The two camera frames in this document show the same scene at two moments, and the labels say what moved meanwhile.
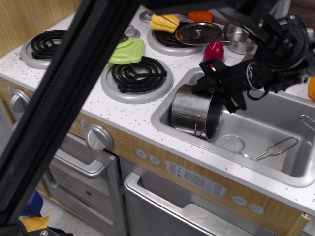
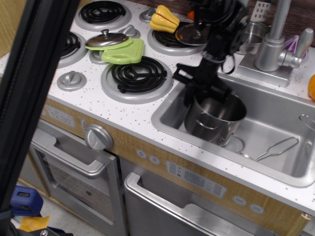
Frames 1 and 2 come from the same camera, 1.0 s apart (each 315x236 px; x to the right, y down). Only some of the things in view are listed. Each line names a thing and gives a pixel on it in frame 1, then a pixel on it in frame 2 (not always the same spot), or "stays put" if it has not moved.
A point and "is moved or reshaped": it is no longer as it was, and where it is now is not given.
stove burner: (168, 43) stays put
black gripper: (230, 82) -> (203, 78)
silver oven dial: (98, 138) stays put
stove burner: (39, 50) -> (75, 50)
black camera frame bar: (93, 34) -> (38, 49)
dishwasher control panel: (195, 179) stays put
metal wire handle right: (300, 118) stays put
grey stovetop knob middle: (130, 31) stays put
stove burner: (148, 81) stays put
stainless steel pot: (200, 114) is moved or reshaped
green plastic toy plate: (128, 51) stays put
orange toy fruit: (311, 89) stays put
